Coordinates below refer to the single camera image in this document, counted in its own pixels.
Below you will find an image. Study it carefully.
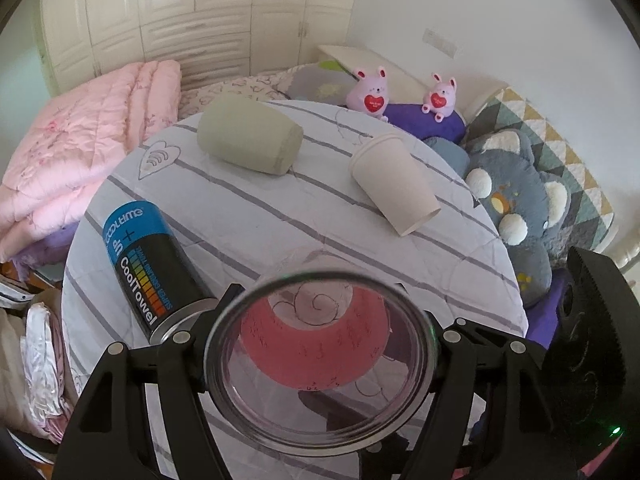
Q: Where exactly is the clear jar with pink contents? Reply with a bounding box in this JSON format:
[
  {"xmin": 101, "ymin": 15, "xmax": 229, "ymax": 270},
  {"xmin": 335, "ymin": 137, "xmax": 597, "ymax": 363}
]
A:
[{"xmin": 203, "ymin": 250, "xmax": 437, "ymax": 457}]

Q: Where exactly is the white paper cup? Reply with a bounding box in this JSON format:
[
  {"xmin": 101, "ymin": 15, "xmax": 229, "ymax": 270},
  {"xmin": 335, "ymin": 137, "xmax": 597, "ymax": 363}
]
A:
[{"xmin": 349, "ymin": 133, "xmax": 440, "ymax": 236}]

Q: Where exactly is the sage green cup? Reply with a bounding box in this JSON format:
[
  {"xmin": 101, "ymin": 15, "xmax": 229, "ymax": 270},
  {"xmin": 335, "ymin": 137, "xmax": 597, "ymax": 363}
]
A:
[{"xmin": 196, "ymin": 93, "xmax": 304, "ymax": 176}]

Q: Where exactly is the pile of clothes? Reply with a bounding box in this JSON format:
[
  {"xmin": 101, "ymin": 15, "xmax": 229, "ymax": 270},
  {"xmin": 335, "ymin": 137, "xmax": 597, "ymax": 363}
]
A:
[{"xmin": 1, "ymin": 276, "xmax": 77, "ymax": 454}]

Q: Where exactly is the triangle pattern quilted pillow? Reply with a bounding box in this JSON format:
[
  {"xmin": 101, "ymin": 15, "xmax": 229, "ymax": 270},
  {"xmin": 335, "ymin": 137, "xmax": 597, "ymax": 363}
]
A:
[{"xmin": 463, "ymin": 87, "xmax": 615, "ymax": 258}]

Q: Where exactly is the black blue CoolTowel can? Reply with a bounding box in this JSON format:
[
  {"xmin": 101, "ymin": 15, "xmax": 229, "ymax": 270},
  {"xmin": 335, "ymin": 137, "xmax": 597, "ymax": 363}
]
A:
[{"xmin": 102, "ymin": 200, "xmax": 218, "ymax": 344}]

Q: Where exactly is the grey-blue bear plush pillow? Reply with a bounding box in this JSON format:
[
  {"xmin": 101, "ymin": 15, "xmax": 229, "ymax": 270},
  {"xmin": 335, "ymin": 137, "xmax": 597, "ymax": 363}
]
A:
[{"xmin": 426, "ymin": 129, "xmax": 570, "ymax": 308}]

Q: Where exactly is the folded pink quilt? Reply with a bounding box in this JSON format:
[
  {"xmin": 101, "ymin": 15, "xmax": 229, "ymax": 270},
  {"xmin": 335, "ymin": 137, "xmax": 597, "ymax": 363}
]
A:
[{"xmin": 1, "ymin": 60, "xmax": 181, "ymax": 261}]

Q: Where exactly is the right pink bunny plush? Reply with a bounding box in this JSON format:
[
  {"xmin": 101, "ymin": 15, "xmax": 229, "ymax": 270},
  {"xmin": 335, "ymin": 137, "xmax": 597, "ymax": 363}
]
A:
[{"xmin": 422, "ymin": 74, "xmax": 458, "ymax": 124}]

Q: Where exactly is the pink bunny plush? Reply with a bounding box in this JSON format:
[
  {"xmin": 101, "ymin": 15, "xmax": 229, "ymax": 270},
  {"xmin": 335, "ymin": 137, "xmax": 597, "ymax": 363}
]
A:
[
  {"xmin": 346, "ymin": 66, "xmax": 390, "ymax": 122},
  {"xmin": 422, "ymin": 74, "xmax": 458, "ymax": 124}
]

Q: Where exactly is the purple pillow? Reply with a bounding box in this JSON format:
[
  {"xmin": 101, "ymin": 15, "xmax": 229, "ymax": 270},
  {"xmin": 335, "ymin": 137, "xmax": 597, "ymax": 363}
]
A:
[{"xmin": 385, "ymin": 104, "xmax": 466, "ymax": 144}]

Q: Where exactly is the white bedside cabinet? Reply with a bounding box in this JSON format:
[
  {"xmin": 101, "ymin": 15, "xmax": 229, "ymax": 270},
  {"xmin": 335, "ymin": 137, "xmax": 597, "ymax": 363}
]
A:
[{"xmin": 316, "ymin": 43, "xmax": 509, "ymax": 111}]

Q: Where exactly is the left pink bunny plush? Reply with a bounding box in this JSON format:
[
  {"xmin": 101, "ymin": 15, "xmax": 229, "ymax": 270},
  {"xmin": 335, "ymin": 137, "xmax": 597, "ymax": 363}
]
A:
[{"xmin": 346, "ymin": 66, "xmax": 390, "ymax": 122}]

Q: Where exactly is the grey flower cushion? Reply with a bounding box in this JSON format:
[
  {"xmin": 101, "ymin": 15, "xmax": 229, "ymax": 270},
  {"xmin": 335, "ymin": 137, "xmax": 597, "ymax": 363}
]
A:
[{"xmin": 278, "ymin": 60, "xmax": 357, "ymax": 106}]

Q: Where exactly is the heart pattern bed sheet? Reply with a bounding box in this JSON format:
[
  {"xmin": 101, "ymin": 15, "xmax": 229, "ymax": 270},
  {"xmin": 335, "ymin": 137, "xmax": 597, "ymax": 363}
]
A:
[{"xmin": 178, "ymin": 64, "xmax": 307, "ymax": 120}]

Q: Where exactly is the cream built-in wardrobe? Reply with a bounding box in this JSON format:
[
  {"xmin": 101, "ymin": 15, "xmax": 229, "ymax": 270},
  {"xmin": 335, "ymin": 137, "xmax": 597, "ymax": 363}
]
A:
[{"xmin": 40, "ymin": 0, "xmax": 355, "ymax": 92}]

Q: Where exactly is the wall switch panel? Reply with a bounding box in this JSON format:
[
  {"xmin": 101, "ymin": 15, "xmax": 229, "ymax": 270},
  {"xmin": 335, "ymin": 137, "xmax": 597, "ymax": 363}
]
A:
[{"xmin": 422, "ymin": 28, "xmax": 458, "ymax": 58}]

